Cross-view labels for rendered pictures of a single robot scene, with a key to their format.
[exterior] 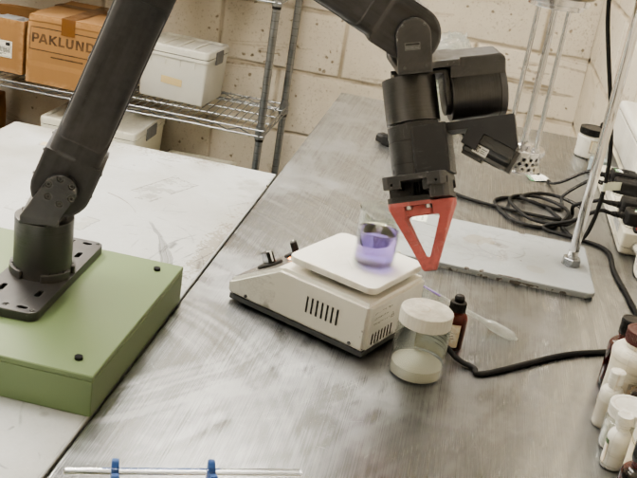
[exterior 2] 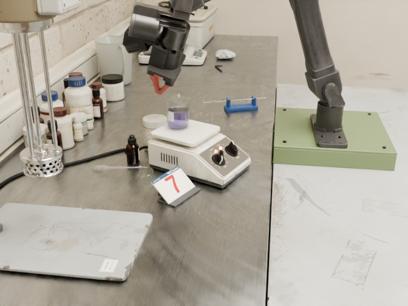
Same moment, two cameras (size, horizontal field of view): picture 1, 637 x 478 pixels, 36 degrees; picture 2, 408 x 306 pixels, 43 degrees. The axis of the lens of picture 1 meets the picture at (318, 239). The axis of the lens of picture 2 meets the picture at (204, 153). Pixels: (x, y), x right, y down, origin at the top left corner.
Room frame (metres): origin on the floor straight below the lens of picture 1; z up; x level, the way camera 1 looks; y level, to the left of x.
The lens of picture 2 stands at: (2.14, 0.01, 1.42)
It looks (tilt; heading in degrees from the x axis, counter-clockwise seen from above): 24 degrees down; 181
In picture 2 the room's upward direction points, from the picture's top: straight up
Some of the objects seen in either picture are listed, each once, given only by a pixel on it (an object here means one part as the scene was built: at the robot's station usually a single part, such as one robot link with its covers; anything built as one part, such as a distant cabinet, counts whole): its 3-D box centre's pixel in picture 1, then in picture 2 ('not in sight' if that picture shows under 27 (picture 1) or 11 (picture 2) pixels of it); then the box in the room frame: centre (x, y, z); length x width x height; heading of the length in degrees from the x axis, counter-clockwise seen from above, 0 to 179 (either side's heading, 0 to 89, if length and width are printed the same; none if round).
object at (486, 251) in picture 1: (490, 250); (58, 238); (1.38, -0.26, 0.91); 0.30 x 0.20 x 0.01; 83
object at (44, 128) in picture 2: not in sight; (36, 139); (1.00, -0.42, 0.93); 0.06 x 0.06 x 0.07
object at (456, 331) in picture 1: (454, 320); (132, 148); (1.05, -0.18, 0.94); 0.03 x 0.03 x 0.07
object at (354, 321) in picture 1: (333, 287); (195, 151); (1.07, -0.03, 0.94); 0.22 x 0.13 x 0.08; 59
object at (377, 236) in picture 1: (377, 236); (178, 112); (1.05, -0.07, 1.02); 0.06 x 0.05 x 0.08; 170
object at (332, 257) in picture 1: (356, 262); (186, 131); (1.06, -0.05, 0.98); 0.12 x 0.12 x 0.01; 59
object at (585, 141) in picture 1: (591, 141); not in sight; (2.06, -0.55, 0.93); 0.06 x 0.06 x 0.06
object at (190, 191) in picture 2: not in sight; (176, 185); (1.20, -0.06, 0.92); 0.09 x 0.06 x 0.04; 146
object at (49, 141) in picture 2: (622, 352); (54, 138); (1.02, -0.37, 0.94); 0.04 x 0.04 x 0.09
